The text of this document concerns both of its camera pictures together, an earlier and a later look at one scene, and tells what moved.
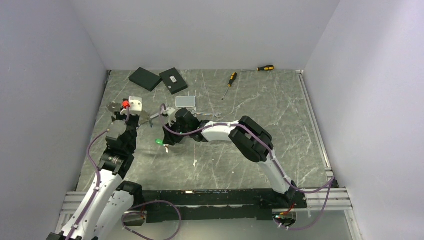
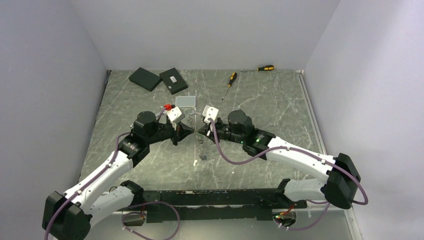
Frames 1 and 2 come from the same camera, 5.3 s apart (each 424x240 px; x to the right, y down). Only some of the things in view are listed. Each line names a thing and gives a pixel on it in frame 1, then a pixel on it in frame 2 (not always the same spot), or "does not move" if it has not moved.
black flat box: [146, 79] does not move
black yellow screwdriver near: [232, 79] does not move
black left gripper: [118, 115] → [181, 131]
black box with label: [173, 81] does not move
